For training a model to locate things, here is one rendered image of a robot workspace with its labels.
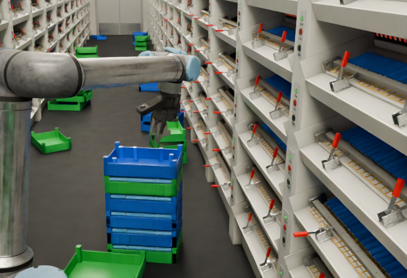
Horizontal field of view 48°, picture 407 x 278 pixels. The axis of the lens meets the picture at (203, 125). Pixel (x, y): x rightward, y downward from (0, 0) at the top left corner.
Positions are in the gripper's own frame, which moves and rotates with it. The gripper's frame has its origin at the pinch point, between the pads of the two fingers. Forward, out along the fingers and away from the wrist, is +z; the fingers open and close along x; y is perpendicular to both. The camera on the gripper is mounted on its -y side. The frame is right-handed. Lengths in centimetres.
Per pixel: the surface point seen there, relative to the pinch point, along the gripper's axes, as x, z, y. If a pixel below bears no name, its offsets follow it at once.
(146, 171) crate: -1.6, 13.9, -1.2
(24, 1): 238, -15, 7
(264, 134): -24.5, -11.8, 34.7
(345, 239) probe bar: -93, -14, 0
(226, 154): 12, 15, 51
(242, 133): -9.5, -5.8, 37.3
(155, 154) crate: 13.7, 13.9, 11.0
